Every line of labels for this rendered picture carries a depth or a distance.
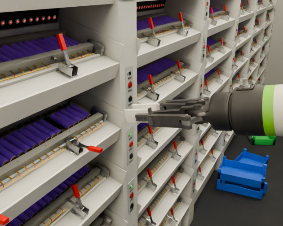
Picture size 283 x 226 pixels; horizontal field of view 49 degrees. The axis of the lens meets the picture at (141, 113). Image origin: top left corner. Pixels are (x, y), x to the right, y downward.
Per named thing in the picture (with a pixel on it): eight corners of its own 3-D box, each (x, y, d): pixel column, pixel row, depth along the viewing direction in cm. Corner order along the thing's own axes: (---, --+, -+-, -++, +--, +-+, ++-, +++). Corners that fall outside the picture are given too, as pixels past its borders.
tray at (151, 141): (192, 118, 157) (202, 94, 150) (134, 179, 107) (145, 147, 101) (157, 100, 163) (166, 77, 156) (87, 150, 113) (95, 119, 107)
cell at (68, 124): (54, 112, 84) (73, 123, 82) (53, 118, 85) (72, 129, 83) (50, 114, 83) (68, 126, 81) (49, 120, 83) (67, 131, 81)
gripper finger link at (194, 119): (212, 118, 62) (209, 128, 57) (186, 120, 63) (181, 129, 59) (210, 106, 61) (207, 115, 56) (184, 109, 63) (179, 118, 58)
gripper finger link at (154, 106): (157, 103, 69) (159, 102, 69) (130, 105, 72) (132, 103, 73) (160, 116, 70) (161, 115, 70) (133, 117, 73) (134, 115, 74)
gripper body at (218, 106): (236, 86, 62) (192, 89, 67) (226, 98, 55) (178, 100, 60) (240, 121, 64) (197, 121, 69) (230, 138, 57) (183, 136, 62)
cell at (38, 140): (24, 132, 76) (44, 145, 75) (18, 135, 75) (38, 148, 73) (24, 126, 76) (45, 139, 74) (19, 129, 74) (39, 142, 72)
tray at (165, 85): (195, 81, 150) (205, 55, 143) (133, 128, 100) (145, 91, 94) (158, 64, 156) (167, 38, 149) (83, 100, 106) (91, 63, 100)
